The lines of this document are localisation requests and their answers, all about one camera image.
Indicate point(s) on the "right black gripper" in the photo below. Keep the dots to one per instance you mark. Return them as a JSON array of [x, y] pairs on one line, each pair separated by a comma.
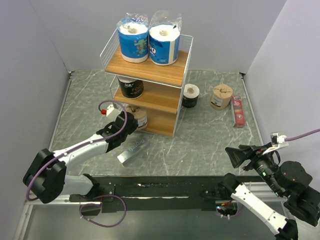
[[236, 155]]

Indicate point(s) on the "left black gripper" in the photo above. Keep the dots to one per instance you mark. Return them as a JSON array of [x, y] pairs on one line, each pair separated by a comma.
[[134, 125]]

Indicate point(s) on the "brown paper roll front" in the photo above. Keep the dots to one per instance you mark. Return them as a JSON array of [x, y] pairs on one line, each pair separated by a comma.
[[140, 114]]

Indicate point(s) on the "brown paper roll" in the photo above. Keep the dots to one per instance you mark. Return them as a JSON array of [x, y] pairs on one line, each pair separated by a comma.
[[140, 114], [221, 96]]

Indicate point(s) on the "black paper towel roll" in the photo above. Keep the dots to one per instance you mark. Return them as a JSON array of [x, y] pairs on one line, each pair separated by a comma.
[[131, 88], [190, 96]]

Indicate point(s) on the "blue paper towel roll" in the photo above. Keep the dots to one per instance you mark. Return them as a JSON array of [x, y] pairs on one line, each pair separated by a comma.
[[164, 37], [133, 36]]

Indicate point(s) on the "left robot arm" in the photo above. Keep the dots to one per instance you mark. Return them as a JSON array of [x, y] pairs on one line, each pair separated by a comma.
[[47, 177]]

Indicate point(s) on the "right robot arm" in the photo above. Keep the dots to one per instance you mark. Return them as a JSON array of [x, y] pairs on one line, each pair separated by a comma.
[[288, 180]]

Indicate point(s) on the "silver toothpaste box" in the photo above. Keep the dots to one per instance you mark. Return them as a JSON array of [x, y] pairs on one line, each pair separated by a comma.
[[133, 150]]

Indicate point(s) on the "red toothpaste box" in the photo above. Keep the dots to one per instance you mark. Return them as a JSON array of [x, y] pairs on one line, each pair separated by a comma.
[[238, 117]]

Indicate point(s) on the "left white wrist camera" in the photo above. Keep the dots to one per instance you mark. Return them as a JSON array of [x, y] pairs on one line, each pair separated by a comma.
[[111, 112]]

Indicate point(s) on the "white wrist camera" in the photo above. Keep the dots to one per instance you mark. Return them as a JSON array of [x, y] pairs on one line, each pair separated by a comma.
[[111, 112], [278, 141]]

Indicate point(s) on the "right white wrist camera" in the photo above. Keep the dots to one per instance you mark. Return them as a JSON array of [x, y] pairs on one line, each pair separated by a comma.
[[278, 141]]

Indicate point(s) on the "white wire wooden shelf rack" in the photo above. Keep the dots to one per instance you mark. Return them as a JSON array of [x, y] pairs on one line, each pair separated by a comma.
[[163, 85]]

